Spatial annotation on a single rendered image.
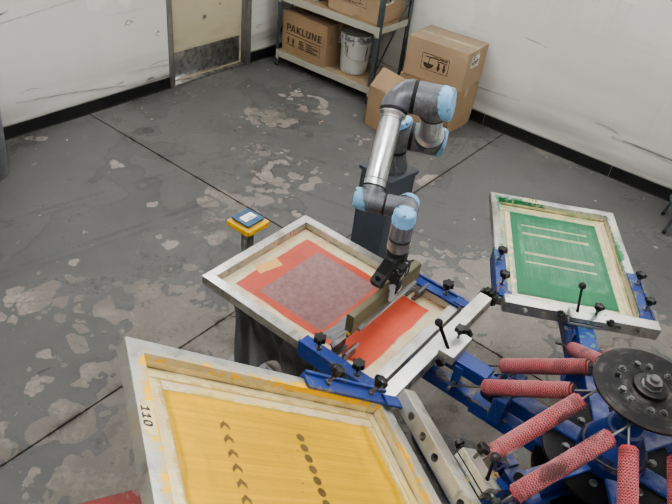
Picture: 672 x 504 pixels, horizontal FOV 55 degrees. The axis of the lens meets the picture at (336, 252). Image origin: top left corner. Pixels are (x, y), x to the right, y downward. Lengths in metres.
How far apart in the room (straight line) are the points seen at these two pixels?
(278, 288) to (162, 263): 1.73
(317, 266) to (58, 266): 2.01
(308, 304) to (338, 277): 0.20
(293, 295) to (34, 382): 1.57
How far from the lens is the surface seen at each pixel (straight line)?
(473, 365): 2.16
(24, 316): 3.85
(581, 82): 5.80
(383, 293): 2.18
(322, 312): 2.34
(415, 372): 2.08
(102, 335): 3.65
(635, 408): 1.87
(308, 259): 2.57
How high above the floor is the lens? 2.55
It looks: 37 degrees down
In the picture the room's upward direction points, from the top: 8 degrees clockwise
